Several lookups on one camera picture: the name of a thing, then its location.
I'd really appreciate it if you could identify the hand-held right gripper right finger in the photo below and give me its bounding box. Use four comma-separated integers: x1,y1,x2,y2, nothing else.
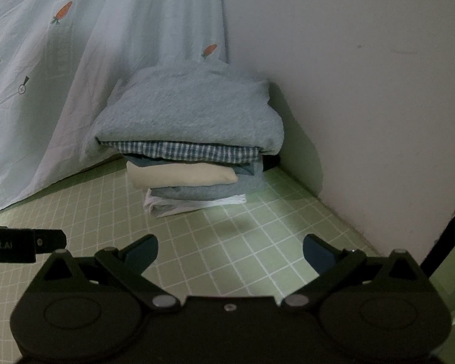
281,234,437,314

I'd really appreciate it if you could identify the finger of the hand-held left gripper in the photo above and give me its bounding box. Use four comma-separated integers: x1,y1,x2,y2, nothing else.
35,228,67,255

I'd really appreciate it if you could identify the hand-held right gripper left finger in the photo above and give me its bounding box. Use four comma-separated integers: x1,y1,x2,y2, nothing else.
23,234,183,314

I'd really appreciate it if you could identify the light grey garment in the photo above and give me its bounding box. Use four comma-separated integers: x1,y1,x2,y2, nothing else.
93,62,285,157

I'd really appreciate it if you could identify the white folded garment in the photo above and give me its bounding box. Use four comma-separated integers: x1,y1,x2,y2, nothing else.
143,189,248,219

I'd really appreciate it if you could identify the green checked mat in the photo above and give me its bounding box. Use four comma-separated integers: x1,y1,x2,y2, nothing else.
0,157,455,364

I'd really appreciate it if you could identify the beige folded garment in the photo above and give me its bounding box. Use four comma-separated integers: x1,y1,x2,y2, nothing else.
126,161,239,190

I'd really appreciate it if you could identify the grey folded garment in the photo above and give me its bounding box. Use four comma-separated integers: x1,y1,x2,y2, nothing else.
149,170,266,201

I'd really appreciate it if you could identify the black curved bar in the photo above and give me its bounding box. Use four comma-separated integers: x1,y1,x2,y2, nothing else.
420,180,455,275

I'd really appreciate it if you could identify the carrot print sheet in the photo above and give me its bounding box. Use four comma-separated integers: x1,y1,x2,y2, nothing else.
0,0,231,217

